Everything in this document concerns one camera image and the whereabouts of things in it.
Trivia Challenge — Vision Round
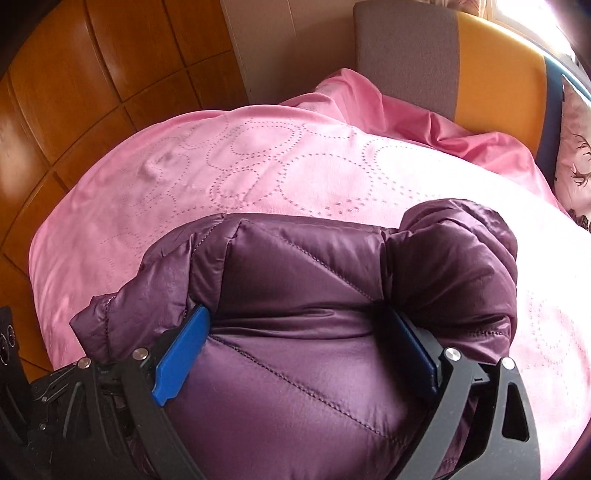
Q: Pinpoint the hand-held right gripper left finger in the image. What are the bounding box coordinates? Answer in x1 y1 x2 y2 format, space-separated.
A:
59 304 212 480

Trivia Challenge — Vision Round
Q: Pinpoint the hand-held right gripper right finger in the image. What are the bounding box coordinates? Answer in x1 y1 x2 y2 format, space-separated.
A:
390 307 542 480

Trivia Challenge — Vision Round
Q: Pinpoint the purple quilted puffer jacket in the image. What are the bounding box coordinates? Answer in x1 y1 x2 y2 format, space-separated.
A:
69 198 519 480

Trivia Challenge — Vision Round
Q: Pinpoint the pink dotted bedspread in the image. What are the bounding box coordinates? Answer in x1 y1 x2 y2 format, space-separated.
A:
28 68 591 480

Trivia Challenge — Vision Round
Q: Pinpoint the white deer print pillow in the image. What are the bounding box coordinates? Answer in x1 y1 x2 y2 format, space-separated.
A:
553 74 591 232

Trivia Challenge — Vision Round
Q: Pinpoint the grey yellow blue headboard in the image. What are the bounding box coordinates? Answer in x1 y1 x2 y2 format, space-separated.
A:
353 0 591 168

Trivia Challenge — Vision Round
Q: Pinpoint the bright window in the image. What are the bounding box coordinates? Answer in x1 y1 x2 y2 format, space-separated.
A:
492 0 571 33

